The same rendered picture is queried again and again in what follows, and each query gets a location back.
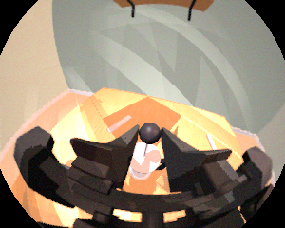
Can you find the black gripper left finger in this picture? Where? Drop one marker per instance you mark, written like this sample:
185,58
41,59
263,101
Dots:
116,154

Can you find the glass french press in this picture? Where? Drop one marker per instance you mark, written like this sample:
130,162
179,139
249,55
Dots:
146,156

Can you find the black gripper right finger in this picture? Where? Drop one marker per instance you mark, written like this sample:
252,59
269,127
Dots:
182,161

